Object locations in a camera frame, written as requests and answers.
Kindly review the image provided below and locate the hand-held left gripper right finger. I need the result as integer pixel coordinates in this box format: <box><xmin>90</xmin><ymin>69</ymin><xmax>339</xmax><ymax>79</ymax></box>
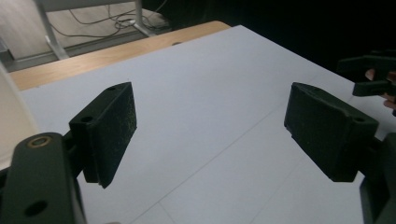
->
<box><xmin>283</xmin><ymin>82</ymin><xmax>380</xmax><ymax>183</ymax></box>

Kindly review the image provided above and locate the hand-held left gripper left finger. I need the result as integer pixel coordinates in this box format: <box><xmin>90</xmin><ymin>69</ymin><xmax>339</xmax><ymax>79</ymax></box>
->
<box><xmin>68</xmin><ymin>81</ymin><xmax>138</xmax><ymax>189</ymax></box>

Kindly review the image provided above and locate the white plastic bin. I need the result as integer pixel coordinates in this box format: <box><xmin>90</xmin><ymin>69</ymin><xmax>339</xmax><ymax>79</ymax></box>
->
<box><xmin>0</xmin><ymin>60</ymin><xmax>40</xmax><ymax>172</ymax></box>

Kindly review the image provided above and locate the white gridded table sheet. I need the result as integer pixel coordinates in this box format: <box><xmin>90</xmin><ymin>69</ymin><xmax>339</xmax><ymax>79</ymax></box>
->
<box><xmin>18</xmin><ymin>24</ymin><xmax>396</xmax><ymax>224</ymax></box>

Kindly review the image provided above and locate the white metal stand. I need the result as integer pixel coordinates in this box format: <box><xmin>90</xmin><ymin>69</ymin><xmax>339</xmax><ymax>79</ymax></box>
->
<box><xmin>32</xmin><ymin>0</ymin><xmax>158</xmax><ymax>61</ymax></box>

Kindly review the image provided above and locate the black floor cable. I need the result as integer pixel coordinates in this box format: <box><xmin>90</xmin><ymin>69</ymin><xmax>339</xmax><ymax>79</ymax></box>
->
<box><xmin>49</xmin><ymin>18</ymin><xmax>171</xmax><ymax>39</ymax></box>
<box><xmin>68</xmin><ymin>7</ymin><xmax>138</xmax><ymax>26</ymax></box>

